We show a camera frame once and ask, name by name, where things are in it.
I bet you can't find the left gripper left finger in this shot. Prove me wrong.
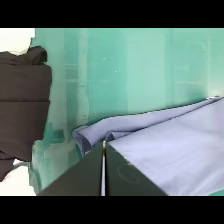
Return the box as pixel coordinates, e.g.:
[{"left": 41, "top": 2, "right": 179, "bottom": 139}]
[{"left": 37, "top": 141, "right": 105, "bottom": 197}]

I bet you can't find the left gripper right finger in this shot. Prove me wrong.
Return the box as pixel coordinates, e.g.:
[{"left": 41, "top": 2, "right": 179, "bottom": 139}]
[{"left": 104, "top": 141, "right": 168, "bottom": 197}]

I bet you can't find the purple garment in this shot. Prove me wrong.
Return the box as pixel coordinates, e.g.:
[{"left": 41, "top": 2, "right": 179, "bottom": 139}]
[{"left": 71, "top": 96, "right": 224, "bottom": 197}]

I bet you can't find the white garment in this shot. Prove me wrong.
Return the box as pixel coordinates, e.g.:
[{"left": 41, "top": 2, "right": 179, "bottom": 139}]
[{"left": 0, "top": 159, "right": 37, "bottom": 197}]

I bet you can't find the black garment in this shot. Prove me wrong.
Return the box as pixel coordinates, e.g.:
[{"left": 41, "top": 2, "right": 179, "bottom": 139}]
[{"left": 0, "top": 45, "right": 54, "bottom": 183}]

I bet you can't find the cream garment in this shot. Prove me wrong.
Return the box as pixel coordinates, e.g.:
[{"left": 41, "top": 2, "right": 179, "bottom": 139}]
[{"left": 0, "top": 27, "right": 37, "bottom": 57}]

